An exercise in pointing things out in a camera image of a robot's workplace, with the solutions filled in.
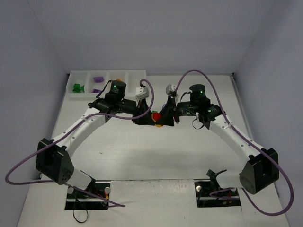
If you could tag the green lego brick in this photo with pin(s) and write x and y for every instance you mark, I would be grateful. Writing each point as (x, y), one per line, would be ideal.
(76, 86)
(76, 90)
(82, 89)

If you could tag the red yellow lego brick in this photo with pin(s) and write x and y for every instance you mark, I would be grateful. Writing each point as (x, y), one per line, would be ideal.
(155, 117)

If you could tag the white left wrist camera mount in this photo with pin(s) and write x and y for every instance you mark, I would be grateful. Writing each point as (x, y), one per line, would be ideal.
(141, 93)

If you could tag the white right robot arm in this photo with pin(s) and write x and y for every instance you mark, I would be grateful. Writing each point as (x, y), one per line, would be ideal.
(260, 165)

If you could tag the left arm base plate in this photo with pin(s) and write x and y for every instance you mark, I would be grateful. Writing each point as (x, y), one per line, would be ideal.
(76, 200)

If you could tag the purple lego brick front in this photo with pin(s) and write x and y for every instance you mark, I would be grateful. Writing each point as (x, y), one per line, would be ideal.
(95, 90)

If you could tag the purple lego brick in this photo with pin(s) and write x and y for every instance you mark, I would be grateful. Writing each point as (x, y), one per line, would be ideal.
(95, 90)
(99, 79)

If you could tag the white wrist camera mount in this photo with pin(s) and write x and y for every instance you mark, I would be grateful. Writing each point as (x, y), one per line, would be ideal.
(170, 89)
(141, 93)

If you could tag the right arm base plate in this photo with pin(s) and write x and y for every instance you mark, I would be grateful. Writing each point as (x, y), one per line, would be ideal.
(209, 195)

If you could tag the clear plastic compartment tray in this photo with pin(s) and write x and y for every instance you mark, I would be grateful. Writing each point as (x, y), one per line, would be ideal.
(85, 78)

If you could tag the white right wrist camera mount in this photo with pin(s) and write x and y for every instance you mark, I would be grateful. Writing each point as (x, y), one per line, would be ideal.
(170, 89)

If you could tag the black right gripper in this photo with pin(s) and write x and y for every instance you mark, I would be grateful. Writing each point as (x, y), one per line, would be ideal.
(174, 111)

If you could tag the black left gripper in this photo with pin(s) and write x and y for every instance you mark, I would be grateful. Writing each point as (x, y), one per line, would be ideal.
(139, 111)

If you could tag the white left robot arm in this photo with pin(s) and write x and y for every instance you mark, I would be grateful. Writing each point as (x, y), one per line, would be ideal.
(53, 158)

